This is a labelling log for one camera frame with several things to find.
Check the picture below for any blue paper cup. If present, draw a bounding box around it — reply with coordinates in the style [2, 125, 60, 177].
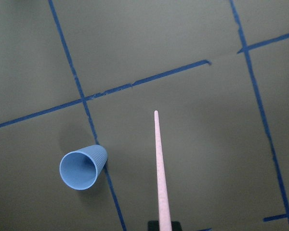
[59, 144, 108, 190]

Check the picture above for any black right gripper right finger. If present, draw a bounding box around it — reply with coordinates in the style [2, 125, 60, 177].
[171, 221, 182, 231]

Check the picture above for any pink chopstick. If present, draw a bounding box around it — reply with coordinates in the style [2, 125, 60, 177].
[154, 110, 172, 231]

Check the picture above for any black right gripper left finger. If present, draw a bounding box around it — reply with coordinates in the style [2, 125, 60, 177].
[147, 220, 159, 231]

